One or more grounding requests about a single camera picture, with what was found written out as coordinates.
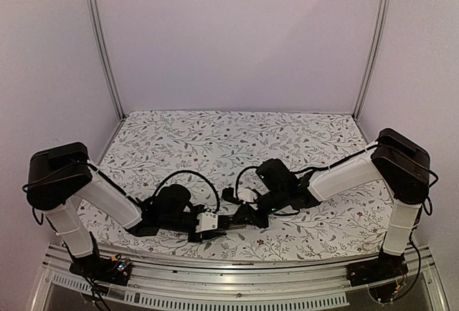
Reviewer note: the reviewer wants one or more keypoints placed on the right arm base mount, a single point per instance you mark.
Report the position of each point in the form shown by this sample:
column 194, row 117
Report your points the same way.
column 383, row 277

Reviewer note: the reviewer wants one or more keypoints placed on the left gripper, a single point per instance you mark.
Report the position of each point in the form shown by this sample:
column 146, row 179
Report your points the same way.
column 204, row 236

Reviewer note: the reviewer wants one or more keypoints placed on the right aluminium frame post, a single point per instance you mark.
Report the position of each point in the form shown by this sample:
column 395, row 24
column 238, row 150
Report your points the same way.
column 382, row 11

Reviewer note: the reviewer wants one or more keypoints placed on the aluminium frame post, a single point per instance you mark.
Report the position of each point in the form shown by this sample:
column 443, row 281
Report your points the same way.
column 102, row 49
column 382, row 11

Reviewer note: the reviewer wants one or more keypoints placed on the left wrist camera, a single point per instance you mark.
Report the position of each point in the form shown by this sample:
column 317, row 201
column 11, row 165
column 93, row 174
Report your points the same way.
column 206, row 221

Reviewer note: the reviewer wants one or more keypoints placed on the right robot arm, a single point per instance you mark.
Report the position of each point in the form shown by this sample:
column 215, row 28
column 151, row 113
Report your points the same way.
column 401, row 164

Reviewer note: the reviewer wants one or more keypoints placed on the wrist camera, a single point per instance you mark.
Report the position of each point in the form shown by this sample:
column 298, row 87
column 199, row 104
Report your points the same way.
column 241, row 196
column 206, row 221

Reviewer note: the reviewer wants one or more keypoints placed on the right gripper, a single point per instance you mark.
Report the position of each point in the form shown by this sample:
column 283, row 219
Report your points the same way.
column 244, row 213

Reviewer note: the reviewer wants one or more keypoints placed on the left aluminium frame post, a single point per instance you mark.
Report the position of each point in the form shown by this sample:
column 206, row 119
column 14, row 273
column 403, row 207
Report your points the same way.
column 102, row 49

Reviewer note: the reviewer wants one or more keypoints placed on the floral tablecloth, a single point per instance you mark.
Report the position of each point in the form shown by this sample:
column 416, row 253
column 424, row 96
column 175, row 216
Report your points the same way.
column 206, row 151

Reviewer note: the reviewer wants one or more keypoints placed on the aluminium front rail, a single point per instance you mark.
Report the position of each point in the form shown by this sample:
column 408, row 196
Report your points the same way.
column 167, row 282

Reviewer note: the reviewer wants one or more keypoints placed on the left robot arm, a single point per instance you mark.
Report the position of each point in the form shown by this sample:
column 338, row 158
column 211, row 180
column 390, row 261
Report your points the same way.
column 59, row 176

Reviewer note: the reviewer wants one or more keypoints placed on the beige remote control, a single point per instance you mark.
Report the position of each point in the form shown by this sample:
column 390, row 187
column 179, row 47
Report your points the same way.
column 234, row 227

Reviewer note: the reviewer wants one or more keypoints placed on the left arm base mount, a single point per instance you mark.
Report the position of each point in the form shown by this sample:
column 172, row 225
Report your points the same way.
column 115, row 270

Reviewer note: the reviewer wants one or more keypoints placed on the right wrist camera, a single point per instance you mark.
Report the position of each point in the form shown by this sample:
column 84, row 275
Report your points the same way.
column 241, row 196

